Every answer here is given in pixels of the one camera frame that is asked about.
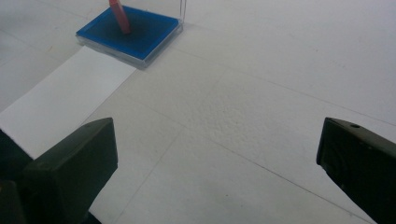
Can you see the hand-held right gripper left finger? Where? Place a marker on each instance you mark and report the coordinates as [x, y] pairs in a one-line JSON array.
[[68, 168]]

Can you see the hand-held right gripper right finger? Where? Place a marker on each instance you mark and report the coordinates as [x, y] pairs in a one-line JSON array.
[[364, 168]]

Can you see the clear case with blue pad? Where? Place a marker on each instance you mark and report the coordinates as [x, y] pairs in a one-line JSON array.
[[149, 34]]

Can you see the red stamp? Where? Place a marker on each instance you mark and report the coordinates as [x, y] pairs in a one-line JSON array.
[[120, 15]]

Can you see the small white paper sheet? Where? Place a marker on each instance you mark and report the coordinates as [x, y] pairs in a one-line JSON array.
[[68, 96]]

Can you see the large white table cover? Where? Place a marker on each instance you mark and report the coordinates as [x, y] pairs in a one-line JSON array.
[[249, 109]]

